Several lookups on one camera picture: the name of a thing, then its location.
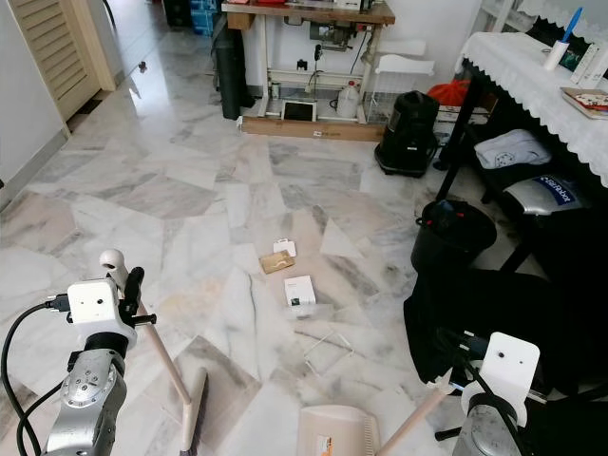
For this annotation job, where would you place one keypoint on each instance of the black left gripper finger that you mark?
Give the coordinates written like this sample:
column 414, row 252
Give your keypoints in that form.
column 133, row 290

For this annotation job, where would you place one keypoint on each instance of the beige dustpan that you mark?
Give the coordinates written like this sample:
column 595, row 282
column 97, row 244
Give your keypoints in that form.
column 332, row 432

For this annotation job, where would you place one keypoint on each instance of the black bag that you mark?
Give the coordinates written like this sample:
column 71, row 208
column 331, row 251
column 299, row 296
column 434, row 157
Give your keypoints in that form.
column 513, row 309

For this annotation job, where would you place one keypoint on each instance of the black bucket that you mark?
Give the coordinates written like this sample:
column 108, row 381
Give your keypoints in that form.
column 451, row 237

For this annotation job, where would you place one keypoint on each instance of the clear plastic packaging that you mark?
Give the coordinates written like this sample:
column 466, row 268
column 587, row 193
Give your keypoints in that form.
column 323, row 347
column 309, row 313

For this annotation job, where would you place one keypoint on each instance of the small white box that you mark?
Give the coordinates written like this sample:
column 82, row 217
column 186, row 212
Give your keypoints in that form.
column 285, row 248

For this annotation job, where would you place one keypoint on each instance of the white printed box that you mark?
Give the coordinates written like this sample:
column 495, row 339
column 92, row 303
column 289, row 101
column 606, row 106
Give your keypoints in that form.
column 300, row 292

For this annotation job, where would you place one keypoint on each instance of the silver pouch blue label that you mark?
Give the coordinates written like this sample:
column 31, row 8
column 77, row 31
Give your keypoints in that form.
column 546, row 195

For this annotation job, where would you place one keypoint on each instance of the white folded garment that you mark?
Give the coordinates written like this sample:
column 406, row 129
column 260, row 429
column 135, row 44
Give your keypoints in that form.
column 513, row 149

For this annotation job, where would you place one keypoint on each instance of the black table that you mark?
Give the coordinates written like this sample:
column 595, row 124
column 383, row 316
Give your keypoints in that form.
column 453, row 128

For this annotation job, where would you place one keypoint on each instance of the black upright cylinder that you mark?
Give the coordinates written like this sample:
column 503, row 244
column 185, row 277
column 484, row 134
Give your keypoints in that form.
column 230, row 81

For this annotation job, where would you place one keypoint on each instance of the long wooden plank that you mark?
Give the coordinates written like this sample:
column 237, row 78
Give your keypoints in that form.
column 313, row 129

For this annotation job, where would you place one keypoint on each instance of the white framed tablet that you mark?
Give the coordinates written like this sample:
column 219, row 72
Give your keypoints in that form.
column 297, row 111

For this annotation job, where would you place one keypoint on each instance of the red bag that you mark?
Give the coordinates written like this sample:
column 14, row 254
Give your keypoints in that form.
column 449, row 93

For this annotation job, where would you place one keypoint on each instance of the beige louvered door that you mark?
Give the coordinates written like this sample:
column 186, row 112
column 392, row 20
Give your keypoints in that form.
column 62, row 43

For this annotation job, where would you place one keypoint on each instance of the white lace tablecloth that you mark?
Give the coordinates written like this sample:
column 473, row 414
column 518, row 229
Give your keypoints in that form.
column 522, row 85

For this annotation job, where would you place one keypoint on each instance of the white plastic jug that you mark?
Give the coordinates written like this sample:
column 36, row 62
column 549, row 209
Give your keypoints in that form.
column 346, row 100

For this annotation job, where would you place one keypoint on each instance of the colourful book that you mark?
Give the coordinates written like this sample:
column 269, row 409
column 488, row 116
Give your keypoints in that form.
column 587, row 102

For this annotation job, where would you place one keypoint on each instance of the black cabinet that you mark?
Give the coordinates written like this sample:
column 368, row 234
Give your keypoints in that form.
column 177, row 11

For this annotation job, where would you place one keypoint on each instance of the blue carton stack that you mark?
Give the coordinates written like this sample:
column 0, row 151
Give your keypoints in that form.
column 206, row 17

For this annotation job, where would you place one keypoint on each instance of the white slim carton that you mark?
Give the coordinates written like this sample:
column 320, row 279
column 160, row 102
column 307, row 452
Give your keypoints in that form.
column 591, row 65

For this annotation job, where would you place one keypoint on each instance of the wooden sewing machine table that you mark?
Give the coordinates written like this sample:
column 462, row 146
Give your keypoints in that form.
column 304, row 12

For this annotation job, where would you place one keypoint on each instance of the white shelf unit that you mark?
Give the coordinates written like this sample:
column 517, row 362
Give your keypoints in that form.
column 505, row 14

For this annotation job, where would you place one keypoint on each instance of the white lace runner cloth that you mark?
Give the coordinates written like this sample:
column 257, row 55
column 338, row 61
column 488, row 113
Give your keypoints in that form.
column 575, row 9

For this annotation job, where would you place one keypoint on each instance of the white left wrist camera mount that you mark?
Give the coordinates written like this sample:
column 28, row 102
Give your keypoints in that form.
column 97, row 309

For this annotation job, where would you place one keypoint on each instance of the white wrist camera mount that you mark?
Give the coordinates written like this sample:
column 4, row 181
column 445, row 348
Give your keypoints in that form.
column 508, row 366
column 97, row 309

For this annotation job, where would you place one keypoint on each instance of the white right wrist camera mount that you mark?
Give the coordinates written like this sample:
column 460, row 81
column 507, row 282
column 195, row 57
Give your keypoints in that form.
column 508, row 366

